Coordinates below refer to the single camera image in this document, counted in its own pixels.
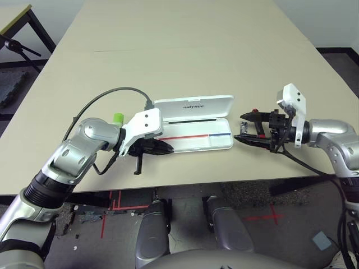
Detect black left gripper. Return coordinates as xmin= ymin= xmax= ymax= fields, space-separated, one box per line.
xmin=128 ymin=138 xmax=175 ymax=176

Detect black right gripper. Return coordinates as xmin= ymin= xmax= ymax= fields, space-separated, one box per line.
xmin=233 ymin=109 xmax=294 ymax=154

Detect black marker with red cap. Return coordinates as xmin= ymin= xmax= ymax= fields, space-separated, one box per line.
xmin=251 ymin=108 xmax=267 ymax=140

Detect white plastic pencil case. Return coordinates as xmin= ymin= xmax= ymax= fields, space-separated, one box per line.
xmin=153 ymin=94 xmax=235 ymax=154

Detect grey robot left leg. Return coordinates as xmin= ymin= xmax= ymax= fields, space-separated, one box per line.
xmin=135 ymin=199 xmax=171 ymax=267

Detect grey robot leg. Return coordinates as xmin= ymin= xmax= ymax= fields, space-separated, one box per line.
xmin=135 ymin=199 xmax=171 ymax=267
xmin=206 ymin=195 xmax=255 ymax=252

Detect grey robot right leg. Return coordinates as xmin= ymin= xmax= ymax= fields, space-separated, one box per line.
xmin=206 ymin=195 xmax=255 ymax=252

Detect grey robot torso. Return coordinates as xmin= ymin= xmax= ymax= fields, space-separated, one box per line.
xmin=140 ymin=248 xmax=306 ymax=269

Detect grey floor box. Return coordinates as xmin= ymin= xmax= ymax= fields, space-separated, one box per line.
xmin=312 ymin=231 xmax=332 ymax=251

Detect white sneaker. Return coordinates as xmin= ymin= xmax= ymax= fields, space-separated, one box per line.
xmin=332 ymin=250 xmax=350 ymax=269

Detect black foam floor mats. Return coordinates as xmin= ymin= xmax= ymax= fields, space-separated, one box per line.
xmin=0 ymin=71 xmax=30 ymax=109

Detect black tripod stand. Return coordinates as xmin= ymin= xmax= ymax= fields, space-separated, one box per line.
xmin=0 ymin=33 xmax=42 ymax=73

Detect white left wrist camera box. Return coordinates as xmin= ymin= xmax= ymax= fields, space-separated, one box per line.
xmin=118 ymin=108 xmax=164 ymax=157

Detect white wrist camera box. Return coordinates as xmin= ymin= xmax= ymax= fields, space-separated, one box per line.
xmin=118 ymin=108 xmax=164 ymax=157
xmin=275 ymin=83 xmax=307 ymax=148

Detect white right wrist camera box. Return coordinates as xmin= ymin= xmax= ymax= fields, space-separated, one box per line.
xmin=275 ymin=83 xmax=307 ymax=148

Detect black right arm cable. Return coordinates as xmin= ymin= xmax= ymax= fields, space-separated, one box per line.
xmin=270 ymin=137 xmax=359 ymax=269

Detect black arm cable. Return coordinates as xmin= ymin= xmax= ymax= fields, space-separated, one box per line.
xmin=62 ymin=87 xmax=154 ymax=176
xmin=270 ymin=137 xmax=359 ymax=269

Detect black table frame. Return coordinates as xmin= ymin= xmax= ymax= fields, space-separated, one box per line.
xmin=0 ymin=182 xmax=337 ymax=208

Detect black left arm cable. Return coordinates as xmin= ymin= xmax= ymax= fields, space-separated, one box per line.
xmin=62 ymin=87 xmax=154 ymax=176

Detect side table with black frame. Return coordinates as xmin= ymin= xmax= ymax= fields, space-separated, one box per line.
xmin=0 ymin=4 xmax=57 ymax=54

